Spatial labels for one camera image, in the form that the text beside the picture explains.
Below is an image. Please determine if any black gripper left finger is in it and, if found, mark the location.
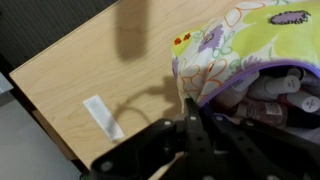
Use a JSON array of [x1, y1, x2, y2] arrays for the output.
[[185, 98, 214, 180]]

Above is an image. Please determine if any white paper strip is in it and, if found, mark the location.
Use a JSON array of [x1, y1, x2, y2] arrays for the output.
[[83, 95, 125, 141]]

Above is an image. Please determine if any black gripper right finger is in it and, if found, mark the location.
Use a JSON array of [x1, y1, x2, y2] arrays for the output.
[[213, 114, 320, 180]]

